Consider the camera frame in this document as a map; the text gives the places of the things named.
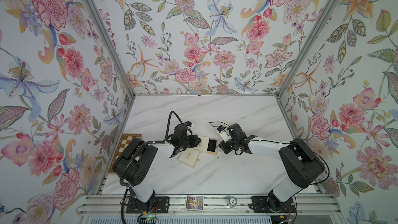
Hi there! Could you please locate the aluminium front rail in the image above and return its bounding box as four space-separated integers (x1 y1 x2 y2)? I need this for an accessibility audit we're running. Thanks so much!
76 194 342 217

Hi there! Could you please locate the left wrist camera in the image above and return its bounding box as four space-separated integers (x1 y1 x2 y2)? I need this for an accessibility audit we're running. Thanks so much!
183 121 193 129

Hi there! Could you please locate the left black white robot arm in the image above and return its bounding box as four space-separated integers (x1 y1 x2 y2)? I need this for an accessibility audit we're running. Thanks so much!
112 122 202 203

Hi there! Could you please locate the wooden chessboard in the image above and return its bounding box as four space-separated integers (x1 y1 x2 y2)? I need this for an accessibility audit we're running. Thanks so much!
108 134 142 174

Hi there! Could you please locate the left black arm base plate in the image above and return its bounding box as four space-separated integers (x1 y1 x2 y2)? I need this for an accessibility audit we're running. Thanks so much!
125 197 170 214

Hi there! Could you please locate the cream drawer jewelry box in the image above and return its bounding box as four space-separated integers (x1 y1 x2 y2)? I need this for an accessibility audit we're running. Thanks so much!
178 148 200 168

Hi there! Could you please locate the round silver knob on rail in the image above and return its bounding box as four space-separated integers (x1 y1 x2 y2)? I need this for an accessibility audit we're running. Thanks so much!
228 197 237 208

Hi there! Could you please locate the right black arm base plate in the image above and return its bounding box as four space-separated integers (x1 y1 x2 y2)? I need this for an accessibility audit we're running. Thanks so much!
249 196 296 214

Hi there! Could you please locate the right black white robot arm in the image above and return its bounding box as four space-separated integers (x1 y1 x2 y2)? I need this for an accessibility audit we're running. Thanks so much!
217 123 325 205

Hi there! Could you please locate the colourful card on rail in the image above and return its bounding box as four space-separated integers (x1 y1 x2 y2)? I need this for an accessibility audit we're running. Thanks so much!
185 196 204 211

